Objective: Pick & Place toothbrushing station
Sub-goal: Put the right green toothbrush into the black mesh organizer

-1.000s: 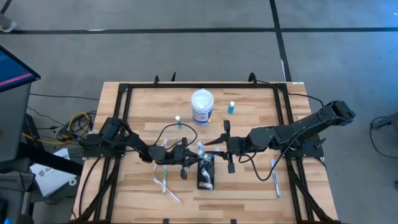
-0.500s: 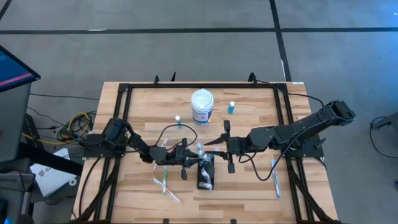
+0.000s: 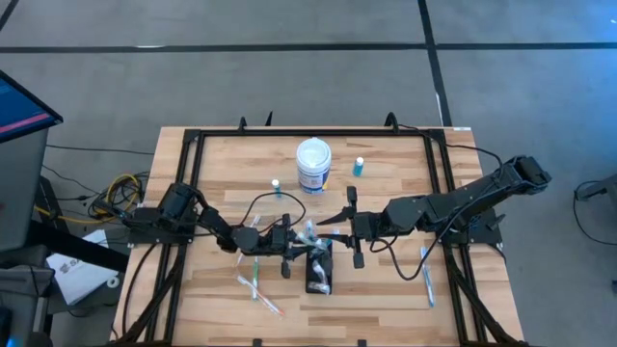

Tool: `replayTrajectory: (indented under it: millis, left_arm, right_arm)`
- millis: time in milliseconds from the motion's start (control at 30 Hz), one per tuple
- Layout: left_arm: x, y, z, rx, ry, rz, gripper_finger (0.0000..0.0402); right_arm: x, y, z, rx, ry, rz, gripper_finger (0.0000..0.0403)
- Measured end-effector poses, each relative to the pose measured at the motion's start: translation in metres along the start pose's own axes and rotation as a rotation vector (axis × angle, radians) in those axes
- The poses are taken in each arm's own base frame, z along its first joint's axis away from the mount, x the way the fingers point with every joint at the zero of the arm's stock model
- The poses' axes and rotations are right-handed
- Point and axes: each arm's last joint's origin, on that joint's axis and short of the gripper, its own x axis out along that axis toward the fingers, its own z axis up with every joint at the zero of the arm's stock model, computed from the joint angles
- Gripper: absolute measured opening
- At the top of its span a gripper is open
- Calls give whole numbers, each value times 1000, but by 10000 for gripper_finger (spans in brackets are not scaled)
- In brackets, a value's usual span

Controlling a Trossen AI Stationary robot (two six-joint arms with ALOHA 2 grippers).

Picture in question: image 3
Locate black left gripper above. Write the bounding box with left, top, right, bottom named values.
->
left=267, top=214, right=334, bottom=280

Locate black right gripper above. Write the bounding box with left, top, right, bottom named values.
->
left=315, top=186, right=387, bottom=270

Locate black wire toothbrush holder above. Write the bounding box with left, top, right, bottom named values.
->
left=304, top=237, right=335, bottom=296

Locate orange toothbrush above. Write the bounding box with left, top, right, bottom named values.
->
left=234, top=273, right=286, bottom=319

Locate white wipes canister blue label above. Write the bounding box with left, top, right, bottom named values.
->
left=295, top=136, right=334, bottom=196

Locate white papers left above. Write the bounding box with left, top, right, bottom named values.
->
left=45, top=228, right=121, bottom=307

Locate black monitor stand base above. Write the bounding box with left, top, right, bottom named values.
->
left=26, top=219, right=129, bottom=274

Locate grey chair base leg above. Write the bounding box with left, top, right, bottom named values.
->
left=576, top=173, right=617, bottom=202

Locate grey case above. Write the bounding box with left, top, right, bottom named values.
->
left=0, top=264, right=55, bottom=347

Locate monitor with blue screen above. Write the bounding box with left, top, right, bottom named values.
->
left=0, top=69, right=65, bottom=145

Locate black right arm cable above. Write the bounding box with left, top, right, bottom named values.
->
left=369, top=226, right=452, bottom=282

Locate black aluminium table frame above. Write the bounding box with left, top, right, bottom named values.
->
left=113, top=111, right=527, bottom=347

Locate black power cable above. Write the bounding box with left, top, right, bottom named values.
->
left=398, top=123, right=505, bottom=168

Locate yellow cable bundle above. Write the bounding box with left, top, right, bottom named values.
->
left=33, top=172, right=146, bottom=227

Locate black floor cable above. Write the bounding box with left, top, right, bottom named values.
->
left=572, top=178, right=617, bottom=247
left=41, top=143, right=156, bottom=156

